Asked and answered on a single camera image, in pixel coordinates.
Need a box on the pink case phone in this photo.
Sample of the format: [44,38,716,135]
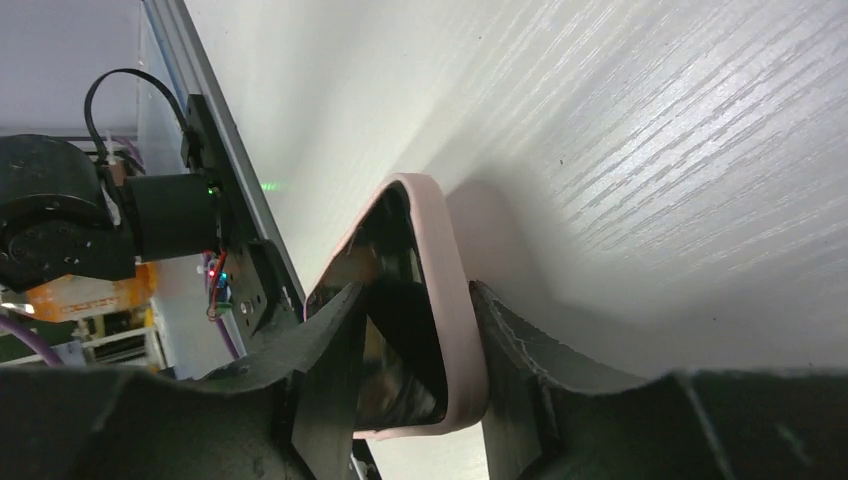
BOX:
[302,173,489,439]

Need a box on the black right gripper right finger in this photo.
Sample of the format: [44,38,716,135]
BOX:
[469,281,847,479]

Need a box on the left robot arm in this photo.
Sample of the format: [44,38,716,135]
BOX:
[1,134,221,292]

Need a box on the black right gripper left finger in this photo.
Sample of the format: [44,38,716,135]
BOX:
[1,285,365,479]

